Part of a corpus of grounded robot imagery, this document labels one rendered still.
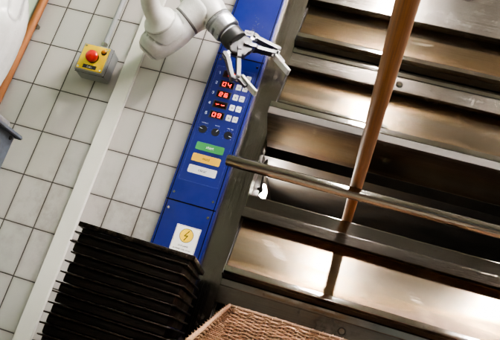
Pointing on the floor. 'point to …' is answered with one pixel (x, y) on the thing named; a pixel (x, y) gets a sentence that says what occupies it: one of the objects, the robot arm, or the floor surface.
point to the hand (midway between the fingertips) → (270, 80)
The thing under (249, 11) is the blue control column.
